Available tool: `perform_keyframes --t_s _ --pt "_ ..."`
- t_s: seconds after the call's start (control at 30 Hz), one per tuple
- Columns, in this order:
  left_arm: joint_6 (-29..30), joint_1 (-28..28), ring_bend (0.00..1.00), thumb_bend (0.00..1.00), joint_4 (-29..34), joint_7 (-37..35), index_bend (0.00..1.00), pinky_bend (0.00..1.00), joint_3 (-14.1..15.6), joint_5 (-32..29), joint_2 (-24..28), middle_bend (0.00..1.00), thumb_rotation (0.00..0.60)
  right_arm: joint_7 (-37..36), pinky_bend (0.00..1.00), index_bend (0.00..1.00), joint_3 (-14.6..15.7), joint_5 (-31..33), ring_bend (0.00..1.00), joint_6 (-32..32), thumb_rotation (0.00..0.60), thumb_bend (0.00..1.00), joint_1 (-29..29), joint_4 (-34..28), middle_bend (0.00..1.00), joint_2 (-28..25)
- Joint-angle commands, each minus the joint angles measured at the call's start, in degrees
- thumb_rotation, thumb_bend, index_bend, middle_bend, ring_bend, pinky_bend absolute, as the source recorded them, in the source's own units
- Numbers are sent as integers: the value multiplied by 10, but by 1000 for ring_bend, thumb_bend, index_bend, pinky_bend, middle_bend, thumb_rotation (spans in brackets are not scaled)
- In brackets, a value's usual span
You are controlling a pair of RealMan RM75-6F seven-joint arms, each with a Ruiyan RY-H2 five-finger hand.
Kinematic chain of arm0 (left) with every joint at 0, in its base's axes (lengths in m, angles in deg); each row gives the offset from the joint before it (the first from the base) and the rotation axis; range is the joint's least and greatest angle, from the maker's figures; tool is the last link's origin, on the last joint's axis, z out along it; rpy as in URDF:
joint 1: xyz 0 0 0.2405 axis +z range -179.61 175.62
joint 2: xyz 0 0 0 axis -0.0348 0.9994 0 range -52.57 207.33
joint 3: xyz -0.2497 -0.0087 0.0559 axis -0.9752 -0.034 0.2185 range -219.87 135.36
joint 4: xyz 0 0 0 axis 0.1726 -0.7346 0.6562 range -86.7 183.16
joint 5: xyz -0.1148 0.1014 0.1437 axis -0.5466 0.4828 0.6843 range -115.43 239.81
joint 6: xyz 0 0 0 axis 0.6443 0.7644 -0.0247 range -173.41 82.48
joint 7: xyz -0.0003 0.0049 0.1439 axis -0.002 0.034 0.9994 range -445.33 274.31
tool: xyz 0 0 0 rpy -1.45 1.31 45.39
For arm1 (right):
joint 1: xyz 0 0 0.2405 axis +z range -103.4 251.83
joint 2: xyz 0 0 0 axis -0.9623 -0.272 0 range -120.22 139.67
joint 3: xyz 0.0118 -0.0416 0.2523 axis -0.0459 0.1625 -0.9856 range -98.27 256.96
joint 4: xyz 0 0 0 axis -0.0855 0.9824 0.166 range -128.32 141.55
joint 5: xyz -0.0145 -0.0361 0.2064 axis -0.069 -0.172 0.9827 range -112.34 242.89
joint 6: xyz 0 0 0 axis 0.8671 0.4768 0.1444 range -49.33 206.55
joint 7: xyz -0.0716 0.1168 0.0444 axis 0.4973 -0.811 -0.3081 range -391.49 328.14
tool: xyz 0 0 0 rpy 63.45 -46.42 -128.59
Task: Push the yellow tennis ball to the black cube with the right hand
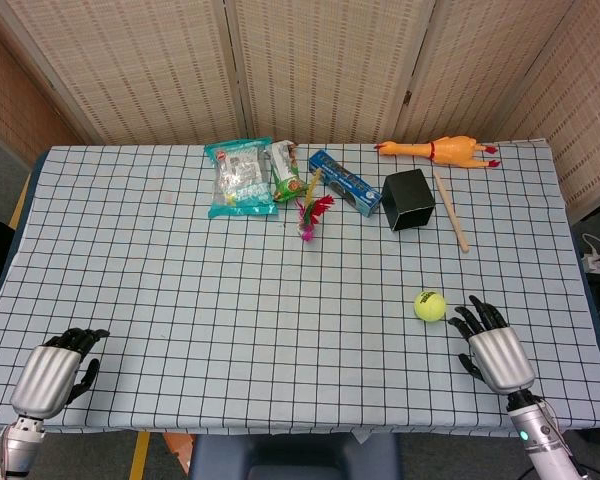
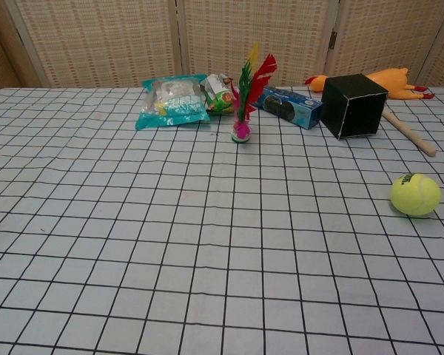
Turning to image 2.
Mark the yellow tennis ball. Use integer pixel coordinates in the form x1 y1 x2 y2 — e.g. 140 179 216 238
390 172 442 217

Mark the long blue cardboard box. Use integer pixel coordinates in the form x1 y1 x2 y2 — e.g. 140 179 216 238
252 86 323 130

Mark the black open cube box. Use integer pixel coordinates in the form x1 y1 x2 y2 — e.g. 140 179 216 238
320 73 389 141

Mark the colourful feather shuttlecock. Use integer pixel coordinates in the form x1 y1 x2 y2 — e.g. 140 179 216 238
229 43 278 144

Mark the white black-checked tablecloth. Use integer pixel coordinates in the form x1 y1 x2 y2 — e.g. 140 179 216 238
0 87 444 355

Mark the green snack bag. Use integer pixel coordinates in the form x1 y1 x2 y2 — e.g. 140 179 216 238
201 73 241 116

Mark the teal clear snack bag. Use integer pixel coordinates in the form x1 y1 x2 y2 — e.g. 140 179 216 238
135 73 211 131

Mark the woven folding screen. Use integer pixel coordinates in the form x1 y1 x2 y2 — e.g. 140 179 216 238
0 0 444 98

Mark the wooden stick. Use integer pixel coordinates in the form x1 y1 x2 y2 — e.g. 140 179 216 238
381 109 438 157

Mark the yellow rubber chicken toy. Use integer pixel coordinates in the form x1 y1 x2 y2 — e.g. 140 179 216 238
305 67 436 101

